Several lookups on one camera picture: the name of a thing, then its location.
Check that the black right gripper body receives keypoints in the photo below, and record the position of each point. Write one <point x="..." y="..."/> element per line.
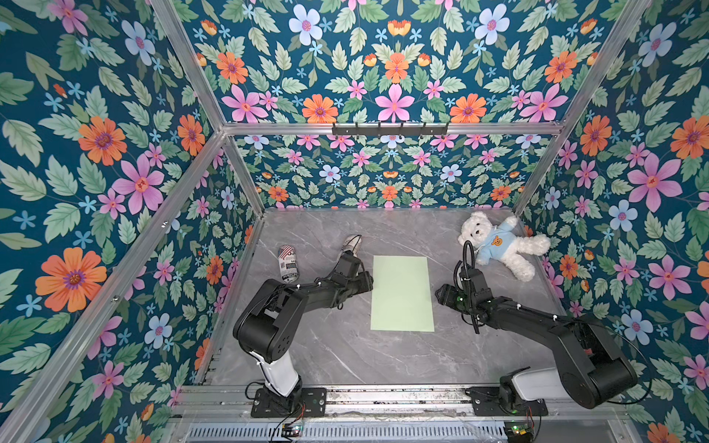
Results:
<point x="472" y="274"/>

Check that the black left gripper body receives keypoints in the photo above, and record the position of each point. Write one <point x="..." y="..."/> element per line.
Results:
<point x="348" y="257"/>

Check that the light green rectangular paper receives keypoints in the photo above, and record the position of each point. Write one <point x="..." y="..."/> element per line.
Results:
<point x="401" y="295"/>

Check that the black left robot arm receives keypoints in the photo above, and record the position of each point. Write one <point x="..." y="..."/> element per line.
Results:
<point x="266" y="328"/>

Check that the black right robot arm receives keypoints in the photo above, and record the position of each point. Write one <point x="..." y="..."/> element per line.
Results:
<point x="590" y="368"/>

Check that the striped drink can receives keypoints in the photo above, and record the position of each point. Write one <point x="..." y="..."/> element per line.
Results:
<point x="287" y="260"/>

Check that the white teddy bear blue hoodie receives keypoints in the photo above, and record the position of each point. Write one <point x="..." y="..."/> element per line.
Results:
<point x="500" y="243"/>

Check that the right circuit board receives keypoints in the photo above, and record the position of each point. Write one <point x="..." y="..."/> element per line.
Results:
<point x="518" y="433"/>

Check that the circuit board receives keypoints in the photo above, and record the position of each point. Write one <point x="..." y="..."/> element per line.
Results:
<point x="292" y="431"/>
<point x="518" y="433"/>

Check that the left circuit board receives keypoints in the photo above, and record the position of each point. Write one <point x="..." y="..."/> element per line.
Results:
<point x="292" y="431"/>

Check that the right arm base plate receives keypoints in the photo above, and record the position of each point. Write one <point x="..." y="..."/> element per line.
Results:
<point x="490" y="401"/>

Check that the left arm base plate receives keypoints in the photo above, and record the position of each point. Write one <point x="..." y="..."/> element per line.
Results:
<point x="305" y="402"/>

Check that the black hook rail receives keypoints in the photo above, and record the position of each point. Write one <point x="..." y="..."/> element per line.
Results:
<point x="381" y="129"/>

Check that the aluminium front rail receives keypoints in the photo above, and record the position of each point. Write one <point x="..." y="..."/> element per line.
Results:
<point x="372" y="402"/>

